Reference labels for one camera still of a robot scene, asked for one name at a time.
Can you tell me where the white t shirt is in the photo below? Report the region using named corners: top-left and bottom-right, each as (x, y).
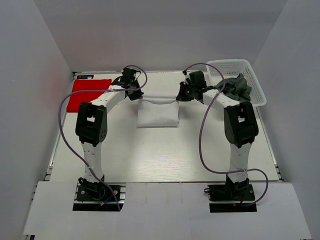
top-left (136, 95), bottom-right (179, 128)

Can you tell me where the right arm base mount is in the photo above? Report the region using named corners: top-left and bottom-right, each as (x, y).
top-left (203, 177), bottom-right (257, 213)

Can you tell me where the white plastic basket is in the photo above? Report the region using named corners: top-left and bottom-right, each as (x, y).
top-left (206, 59), bottom-right (267, 107)

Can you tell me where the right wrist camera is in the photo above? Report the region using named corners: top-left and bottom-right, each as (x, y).
top-left (182, 70), bottom-right (192, 86)

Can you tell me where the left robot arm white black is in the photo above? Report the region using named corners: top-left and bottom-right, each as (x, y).
top-left (75, 65), bottom-right (144, 200)

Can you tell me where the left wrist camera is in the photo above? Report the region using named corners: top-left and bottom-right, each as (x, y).
top-left (131, 70), bottom-right (142, 82)

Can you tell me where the blue label sticker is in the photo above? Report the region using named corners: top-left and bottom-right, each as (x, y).
top-left (76, 74), bottom-right (94, 80)

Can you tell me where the folded red t shirt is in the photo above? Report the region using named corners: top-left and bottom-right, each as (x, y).
top-left (66, 79), bottom-right (112, 113)

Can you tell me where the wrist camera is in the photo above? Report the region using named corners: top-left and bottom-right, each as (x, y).
top-left (182, 70), bottom-right (192, 86)
top-left (131, 70), bottom-right (142, 82)

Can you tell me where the grey t shirt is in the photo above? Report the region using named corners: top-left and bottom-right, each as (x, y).
top-left (214, 73), bottom-right (252, 102)

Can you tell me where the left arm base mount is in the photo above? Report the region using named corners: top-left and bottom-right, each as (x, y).
top-left (72, 177), bottom-right (126, 212)

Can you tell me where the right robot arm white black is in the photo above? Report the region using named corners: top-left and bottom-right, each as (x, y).
top-left (176, 70), bottom-right (259, 201)

